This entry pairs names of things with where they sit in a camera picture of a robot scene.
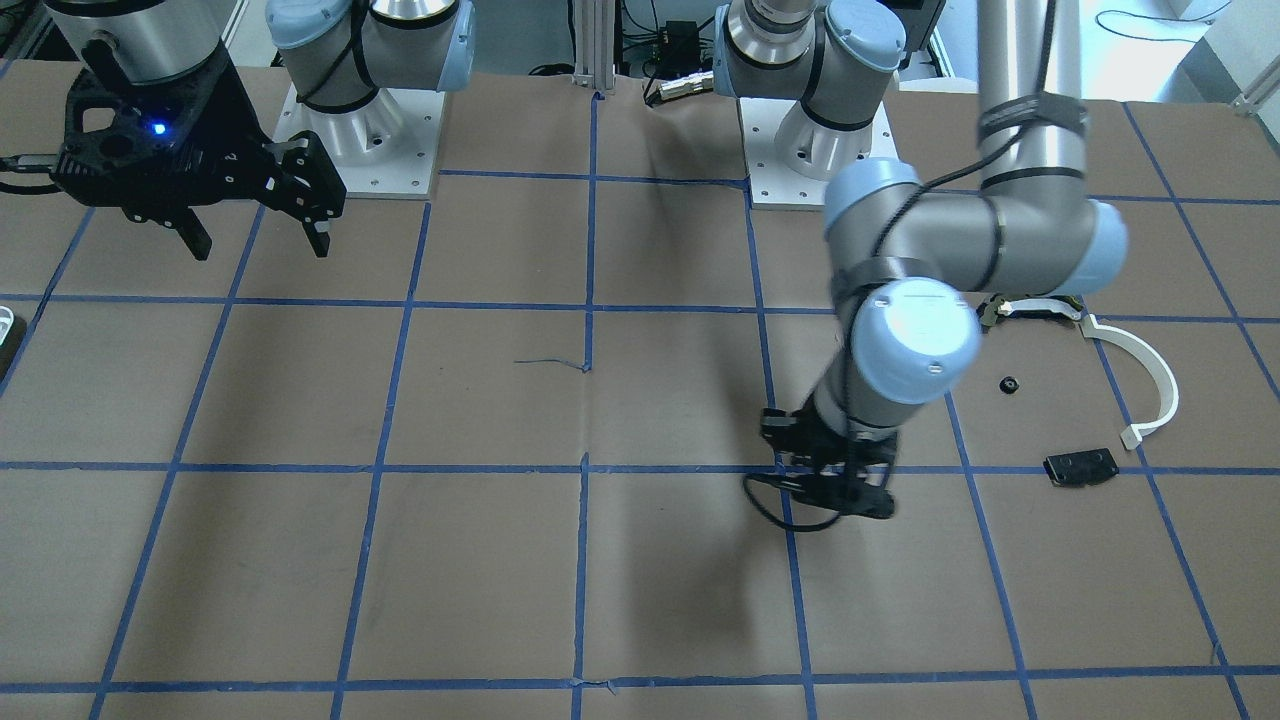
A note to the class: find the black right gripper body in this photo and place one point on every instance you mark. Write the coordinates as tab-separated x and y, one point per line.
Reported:
232	128

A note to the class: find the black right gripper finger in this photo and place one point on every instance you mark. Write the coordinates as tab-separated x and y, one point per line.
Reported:
191	231
306	185

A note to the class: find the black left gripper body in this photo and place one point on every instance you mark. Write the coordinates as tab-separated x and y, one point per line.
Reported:
838	446

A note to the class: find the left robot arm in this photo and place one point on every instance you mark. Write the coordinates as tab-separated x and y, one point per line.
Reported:
904	252

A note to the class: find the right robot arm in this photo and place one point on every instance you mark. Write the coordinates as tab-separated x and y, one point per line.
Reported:
336	54

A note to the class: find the metal ribbed tray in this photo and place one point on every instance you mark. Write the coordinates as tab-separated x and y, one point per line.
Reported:
13	330

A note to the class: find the dark green curved brake shoe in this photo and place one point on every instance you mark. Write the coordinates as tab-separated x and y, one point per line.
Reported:
1000	307

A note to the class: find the small black flat part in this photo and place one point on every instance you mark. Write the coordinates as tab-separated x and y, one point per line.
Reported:
1081	468

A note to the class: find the white curved plastic arc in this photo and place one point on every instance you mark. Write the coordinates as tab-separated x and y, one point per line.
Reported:
1166	384

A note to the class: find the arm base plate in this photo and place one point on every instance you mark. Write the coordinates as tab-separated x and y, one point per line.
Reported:
387	149
791	158

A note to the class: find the aluminium frame post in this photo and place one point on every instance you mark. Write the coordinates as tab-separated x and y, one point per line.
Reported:
594	41

